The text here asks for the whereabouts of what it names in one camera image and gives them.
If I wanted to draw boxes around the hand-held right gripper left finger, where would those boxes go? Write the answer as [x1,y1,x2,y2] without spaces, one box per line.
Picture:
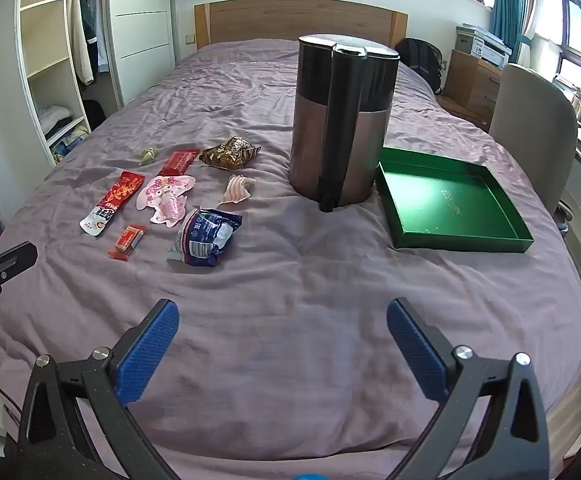
[5,299,186,480]

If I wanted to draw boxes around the pink cartoon snack packet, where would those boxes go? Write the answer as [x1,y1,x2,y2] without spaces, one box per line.
[136,174,196,226]

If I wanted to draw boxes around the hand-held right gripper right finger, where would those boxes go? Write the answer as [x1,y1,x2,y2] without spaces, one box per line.
[387,298,566,480]

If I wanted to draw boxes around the long red white snack packet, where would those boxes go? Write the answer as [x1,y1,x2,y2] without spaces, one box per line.
[79,171,145,237]

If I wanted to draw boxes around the hanging white jacket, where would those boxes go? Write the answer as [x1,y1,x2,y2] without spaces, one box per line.
[65,0,96,86]

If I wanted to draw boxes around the small orange red candy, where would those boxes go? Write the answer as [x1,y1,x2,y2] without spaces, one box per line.
[108,225,146,261]

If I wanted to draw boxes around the brown gold snack packet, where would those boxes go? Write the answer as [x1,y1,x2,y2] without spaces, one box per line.
[199,136,262,172]

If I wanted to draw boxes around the folded clothes pile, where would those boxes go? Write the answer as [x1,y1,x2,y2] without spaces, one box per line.
[38,105,90,161]

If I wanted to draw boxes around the green cardboard box tray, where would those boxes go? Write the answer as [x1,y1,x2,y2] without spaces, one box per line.
[375,146,535,254]

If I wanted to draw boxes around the brown and black electric kettle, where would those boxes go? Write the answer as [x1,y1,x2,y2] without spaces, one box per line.
[289,33,401,213]

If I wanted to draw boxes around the white printer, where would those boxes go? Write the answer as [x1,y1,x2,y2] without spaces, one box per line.
[455,24,512,70]

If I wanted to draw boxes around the purple bed sheet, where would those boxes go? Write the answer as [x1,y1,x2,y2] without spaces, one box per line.
[0,37,581,480]

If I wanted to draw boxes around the open white wardrobe shelf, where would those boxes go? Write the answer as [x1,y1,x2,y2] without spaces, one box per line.
[15,0,121,166]

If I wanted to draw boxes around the blue white snack packet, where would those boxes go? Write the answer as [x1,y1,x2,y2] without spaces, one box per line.
[166,207,243,268]

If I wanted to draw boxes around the black backpack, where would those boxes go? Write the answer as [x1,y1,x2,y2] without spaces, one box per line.
[395,37,444,96]

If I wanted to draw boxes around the wooden drawer cabinet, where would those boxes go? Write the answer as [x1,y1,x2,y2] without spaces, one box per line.
[443,49,504,126]

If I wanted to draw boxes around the white wardrobe doors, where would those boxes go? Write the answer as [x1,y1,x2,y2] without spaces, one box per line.
[108,0,176,106]

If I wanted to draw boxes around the hanging dark jacket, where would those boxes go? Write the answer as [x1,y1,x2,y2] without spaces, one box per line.
[80,0,110,73]

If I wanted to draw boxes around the red snack bar packet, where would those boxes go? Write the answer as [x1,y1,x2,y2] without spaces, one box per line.
[158,148,200,177]

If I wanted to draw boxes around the wooden headboard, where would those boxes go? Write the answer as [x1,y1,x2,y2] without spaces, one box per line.
[194,0,409,51]

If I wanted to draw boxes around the long teal curtain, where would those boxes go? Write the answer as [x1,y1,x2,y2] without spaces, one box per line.
[493,0,529,53]

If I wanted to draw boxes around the beige chair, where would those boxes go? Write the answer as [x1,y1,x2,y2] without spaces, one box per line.
[488,63,579,216]

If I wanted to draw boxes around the pink striped snack packet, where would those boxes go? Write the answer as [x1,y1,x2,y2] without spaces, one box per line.
[217,174,256,207]

